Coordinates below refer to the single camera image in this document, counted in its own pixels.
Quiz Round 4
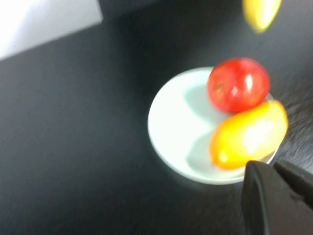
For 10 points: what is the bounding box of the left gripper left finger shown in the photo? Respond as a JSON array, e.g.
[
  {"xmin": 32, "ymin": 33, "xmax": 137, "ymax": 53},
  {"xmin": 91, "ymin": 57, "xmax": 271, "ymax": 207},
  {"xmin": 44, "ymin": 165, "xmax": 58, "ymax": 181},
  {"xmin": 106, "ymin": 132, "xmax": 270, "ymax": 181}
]
[{"xmin": 241, "ymin": 160, "xmax": 313, "ymax": 235}]

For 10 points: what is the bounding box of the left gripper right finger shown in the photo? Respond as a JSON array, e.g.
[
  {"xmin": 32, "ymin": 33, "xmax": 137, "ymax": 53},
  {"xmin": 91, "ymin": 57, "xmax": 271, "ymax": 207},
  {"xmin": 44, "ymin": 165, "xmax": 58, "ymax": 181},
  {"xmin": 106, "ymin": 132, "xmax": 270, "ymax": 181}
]
[{"xmin": 273, "ymin": 160, "xmax": 313, "ymax": 211}]

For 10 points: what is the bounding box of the yellow banana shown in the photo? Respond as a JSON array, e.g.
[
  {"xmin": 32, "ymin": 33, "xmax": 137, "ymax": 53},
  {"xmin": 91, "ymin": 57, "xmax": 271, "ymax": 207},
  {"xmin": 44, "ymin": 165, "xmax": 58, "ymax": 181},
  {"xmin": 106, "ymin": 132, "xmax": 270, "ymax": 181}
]
[{"xmin": 241, "ymin": 0, "xmax": 283, "ymax": 34}]

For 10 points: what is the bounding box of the orange yellow mango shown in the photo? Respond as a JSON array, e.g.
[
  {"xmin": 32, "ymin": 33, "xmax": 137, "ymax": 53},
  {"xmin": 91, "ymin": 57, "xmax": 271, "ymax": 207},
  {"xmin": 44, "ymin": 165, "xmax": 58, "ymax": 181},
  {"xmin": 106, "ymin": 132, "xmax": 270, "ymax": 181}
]
[{"xmin": 209, "ymin": 99, "xmax": 289, "ymax": 171}]

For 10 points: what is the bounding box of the red apple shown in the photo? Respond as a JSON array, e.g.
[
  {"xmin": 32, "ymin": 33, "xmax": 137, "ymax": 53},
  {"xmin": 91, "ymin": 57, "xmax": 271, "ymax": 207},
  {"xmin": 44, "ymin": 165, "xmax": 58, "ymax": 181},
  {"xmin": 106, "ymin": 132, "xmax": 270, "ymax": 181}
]
[{"xmin": 207, "ymin": 56, "xmax": 271, "ymax": 114}]

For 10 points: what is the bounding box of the grey round plate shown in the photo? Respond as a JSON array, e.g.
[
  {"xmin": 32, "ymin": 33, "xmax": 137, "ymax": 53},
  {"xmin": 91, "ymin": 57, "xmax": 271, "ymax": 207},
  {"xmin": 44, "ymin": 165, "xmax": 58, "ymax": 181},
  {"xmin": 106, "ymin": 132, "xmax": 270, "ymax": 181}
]
[{"xmin": 147, "ymin": 66, "xmax": 281, "ymax": 186}]

